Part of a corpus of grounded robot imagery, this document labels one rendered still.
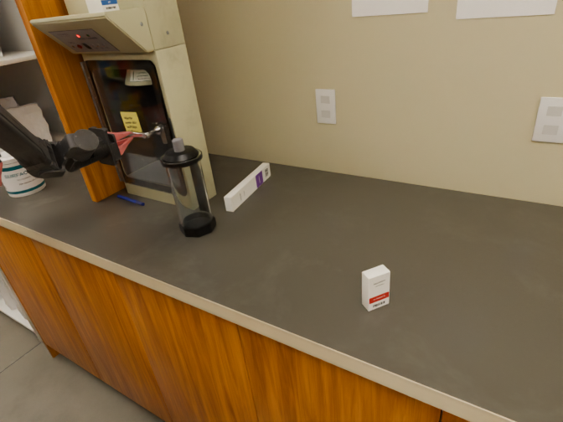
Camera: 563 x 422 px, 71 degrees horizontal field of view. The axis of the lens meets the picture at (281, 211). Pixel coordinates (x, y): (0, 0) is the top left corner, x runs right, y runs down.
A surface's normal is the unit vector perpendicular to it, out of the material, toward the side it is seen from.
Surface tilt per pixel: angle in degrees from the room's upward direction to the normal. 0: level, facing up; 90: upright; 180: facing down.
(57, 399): 0
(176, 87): 90
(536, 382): 0
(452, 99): 90
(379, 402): 90
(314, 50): 90
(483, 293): 0
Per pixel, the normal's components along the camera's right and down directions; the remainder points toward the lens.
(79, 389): -0.10, -0.86
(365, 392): -0.52, 0.47
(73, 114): 0.85, 0.18
